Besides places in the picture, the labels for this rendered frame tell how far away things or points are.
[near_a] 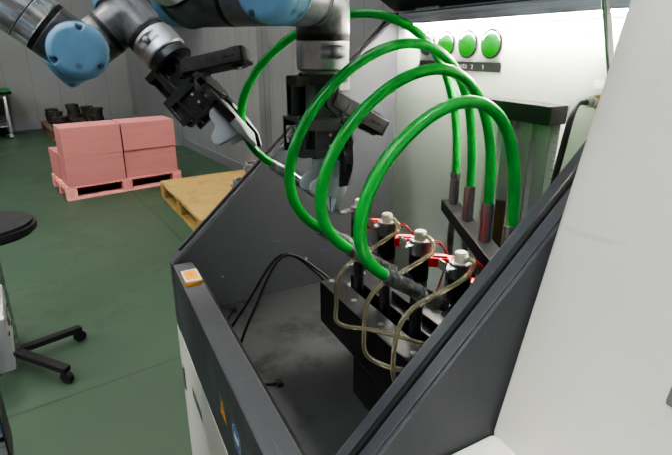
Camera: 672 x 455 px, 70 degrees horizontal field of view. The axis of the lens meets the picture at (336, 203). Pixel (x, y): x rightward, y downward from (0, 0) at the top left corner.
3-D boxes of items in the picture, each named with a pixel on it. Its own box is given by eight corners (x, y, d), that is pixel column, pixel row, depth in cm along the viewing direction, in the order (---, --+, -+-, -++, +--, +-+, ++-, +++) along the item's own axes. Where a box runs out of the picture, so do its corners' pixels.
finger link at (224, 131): (236, 165, 80) (202, 124, 81) (261, 141, 79) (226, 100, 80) (228, 164, 77) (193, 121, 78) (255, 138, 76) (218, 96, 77)
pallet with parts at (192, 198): (312, 218, 406) (311, 174, 394) (204, 242, 354) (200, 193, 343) (244, 182, 512) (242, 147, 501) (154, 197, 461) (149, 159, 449)
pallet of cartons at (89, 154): (52, 183, 512) (40, 119, 491) (163, 168, 574) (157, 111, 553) (60, 202, 447) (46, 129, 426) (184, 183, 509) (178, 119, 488)
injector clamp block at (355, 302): (320, 353, 89) (319, 279, 84) (366, 338, 93) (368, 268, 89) (438, 497, 60) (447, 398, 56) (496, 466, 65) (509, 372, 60)
